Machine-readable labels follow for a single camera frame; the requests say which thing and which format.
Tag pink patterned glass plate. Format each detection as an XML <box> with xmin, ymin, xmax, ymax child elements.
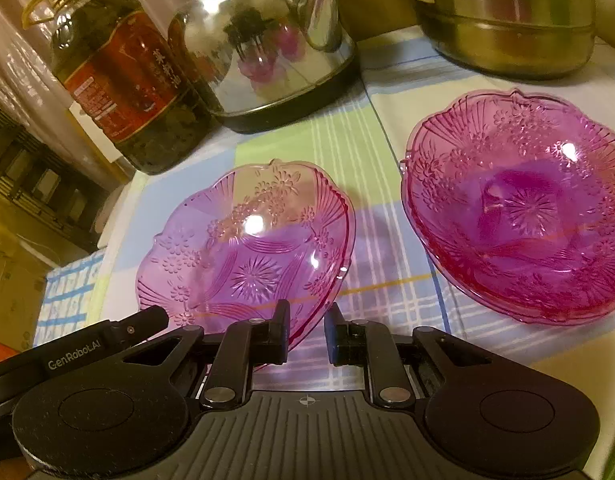
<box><xmin>400</xmin><ymin>87</ymin><xmax>615</xmax><ymax>312</ymax></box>
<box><xmin>412</xmin><ymin>240</ymin><xmax>615</xmax><ymax>327</ymax></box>
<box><xmin>135</xmin><ymin>159</ymin><xmax>357</xmax><ymax>361</ymax></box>

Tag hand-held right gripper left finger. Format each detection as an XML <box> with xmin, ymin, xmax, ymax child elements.
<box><xmin>120</xmin><ymin>299</ymin><xmax>292</xmax><ymax>413</ymax></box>

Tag yellow plastic item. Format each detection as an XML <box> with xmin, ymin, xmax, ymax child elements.
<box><xmin>0</xmin><ymin>199</ymin><xmax>19</xmax><ymax>281</ymax></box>

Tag black slatted rack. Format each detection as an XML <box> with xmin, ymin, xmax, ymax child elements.
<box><xmin>0</xmin><ymin>110</ymin><xmax>108</xmax><ymax>254</ymax></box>

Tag checked tablecloth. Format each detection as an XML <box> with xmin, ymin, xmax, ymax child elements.
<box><xmin>95</xmin><ymin>25</ymin><xmax>615</xmax><ymax>461</ymax></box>

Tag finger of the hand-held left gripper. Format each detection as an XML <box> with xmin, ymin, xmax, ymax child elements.
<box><xmin>104</xmin><ymin>308</ymin><xmax>170</xmax><ymax>349</ymax></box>

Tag cooking oil bottle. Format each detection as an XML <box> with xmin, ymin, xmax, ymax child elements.
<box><xmin>22</xmin><ymin>0</ymin><xmax>214</xmax><ymax>177</ymax></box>

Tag blue checked cloth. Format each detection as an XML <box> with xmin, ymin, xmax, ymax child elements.
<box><xmin>42</xmin><ymin>249</ymin><xmax>108</xmax><ymax>347</ymax></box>

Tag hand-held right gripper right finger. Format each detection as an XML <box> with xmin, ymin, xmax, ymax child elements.
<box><xmin>325</xmin><ymin>302</ymin><xmax>494</xmax><ymax>409</ymax></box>

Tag steel kettle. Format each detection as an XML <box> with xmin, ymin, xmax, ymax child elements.
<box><xmin>168</xmin><ymin>0</ymin><xmax>361</xmax><ymax>135</ymax></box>

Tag steel steamer pot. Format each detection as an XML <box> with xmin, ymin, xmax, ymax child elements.
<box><xmin>402</xmin><ymin>0</ymin><xmax>601</xmax><ymax>81</ymax></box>

